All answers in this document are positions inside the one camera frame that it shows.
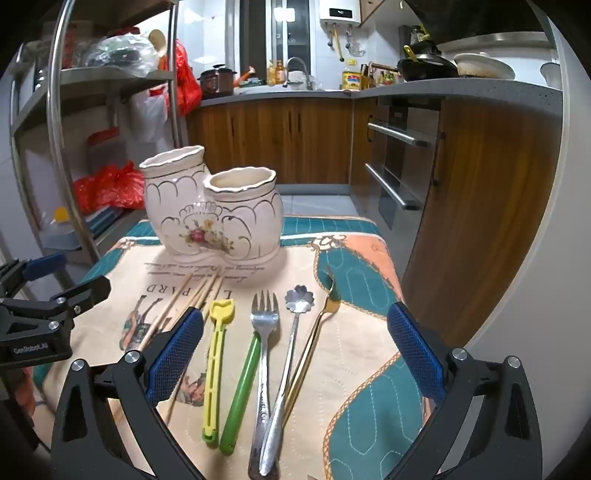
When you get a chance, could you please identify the built-in steel oven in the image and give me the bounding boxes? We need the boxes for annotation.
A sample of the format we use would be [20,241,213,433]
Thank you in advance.
[367,96,441,228]

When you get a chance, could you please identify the dark rice cooker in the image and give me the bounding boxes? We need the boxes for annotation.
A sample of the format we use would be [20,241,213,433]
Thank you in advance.
[198,64,235,99]

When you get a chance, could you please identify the white water heater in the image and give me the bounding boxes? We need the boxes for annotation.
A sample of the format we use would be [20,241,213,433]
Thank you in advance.
[317,0,361,26]

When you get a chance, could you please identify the white plastic bag hanging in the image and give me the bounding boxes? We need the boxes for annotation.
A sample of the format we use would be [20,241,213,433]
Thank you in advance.
[129,86,168,143]

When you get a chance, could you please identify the silver flower spoon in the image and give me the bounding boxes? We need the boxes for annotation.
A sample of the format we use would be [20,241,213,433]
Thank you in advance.
[259,285,314,476]

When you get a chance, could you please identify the wooden base cabinets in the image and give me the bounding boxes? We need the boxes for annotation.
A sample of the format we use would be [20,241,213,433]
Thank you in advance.
[187,94,562,345]

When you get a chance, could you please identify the yellow tin can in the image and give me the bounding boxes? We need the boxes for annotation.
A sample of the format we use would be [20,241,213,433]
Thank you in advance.
[342,70,362,91]

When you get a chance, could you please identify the kitchen faucet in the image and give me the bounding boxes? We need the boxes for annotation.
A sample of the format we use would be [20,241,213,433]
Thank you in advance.
[283,57,314,91]

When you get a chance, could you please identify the steel shelving rack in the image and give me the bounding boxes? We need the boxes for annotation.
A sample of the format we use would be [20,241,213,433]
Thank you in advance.
[9,1,179,266]

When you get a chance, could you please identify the green handled utensil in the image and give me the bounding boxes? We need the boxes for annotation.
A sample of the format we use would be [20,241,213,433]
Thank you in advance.
[219,333,260,456]

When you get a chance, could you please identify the gold fork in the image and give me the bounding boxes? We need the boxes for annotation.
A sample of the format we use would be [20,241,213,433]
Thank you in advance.
[283,267,341,426]

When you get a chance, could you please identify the silver steel fork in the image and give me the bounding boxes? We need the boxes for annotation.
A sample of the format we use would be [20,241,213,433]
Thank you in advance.
[249,290,280,479]

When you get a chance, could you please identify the wooden chopstick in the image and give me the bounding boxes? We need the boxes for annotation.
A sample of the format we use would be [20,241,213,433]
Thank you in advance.
[157,274,215,333]
[192,268,219,310]
[138,273,192,351]
[158,267,223,425]

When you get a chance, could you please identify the clear plastic bag on shelf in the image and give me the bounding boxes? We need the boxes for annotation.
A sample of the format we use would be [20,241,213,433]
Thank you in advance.
[83,33,159,78]

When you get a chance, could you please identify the red plastic bag lower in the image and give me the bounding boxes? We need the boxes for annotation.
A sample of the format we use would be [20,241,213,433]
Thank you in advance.
[73,161,145,215]

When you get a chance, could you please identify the red plastic bag hanging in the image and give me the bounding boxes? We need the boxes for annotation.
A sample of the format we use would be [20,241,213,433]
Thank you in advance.
[174,40,202,117]

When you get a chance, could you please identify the white ceramic double utensil holder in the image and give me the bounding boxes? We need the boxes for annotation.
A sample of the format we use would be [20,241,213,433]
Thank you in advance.
[139,145,283,264]

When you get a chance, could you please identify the yellow plastic utensil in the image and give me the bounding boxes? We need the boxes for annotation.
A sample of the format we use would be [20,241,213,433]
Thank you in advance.
[202,299,235,446]

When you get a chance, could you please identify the black wok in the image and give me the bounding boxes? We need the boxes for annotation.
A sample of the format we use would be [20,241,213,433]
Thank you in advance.
[369,44,459,82]

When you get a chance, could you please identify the printed horse table mat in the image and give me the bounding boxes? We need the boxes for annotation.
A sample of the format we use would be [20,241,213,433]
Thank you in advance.
[71,216,432,479]

